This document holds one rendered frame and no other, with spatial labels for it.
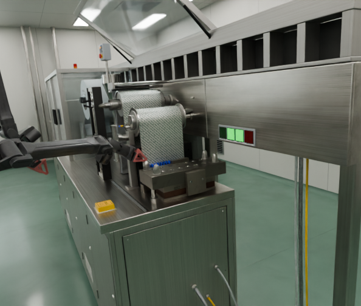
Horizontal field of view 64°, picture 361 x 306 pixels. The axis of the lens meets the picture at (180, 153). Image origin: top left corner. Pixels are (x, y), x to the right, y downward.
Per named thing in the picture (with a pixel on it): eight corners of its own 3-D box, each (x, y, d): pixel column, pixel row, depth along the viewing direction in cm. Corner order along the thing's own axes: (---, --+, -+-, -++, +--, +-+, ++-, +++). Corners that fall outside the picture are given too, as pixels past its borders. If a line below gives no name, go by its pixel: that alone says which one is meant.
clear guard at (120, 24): (78, 13, 206) (78, 13, 206) (135, 57, 230) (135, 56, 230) (123, -55, 115) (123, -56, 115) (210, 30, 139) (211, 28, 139)
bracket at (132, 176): (124, 187, 156) (118, 131, 150) (135, 185, 159) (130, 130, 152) (127, 190, 152) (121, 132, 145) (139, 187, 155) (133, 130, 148)
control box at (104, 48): (98, 61, 189) (96, 44, 187) (107, 61, 193) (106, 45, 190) (101, 59, 183) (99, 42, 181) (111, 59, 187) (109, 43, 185)
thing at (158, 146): (143, 168, 147) (139, 132, 143) (183, 160, 157) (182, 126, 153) (143, 168, 146) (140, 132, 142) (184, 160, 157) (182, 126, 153)
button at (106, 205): (95, 207, 131) (94, 203, 131) (110, 204, 134) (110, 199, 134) (98, 213, 125) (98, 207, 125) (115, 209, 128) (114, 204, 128)
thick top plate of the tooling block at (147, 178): (140, 181, 142) (138, 169, 141) (208, 166, 160) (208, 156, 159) (152, 190, 128) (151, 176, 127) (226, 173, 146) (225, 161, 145)
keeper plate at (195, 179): (186, 194, 137) (185, 172, 135) (203, 190, 142) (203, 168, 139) (188, 196, 135) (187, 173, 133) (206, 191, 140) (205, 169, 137)
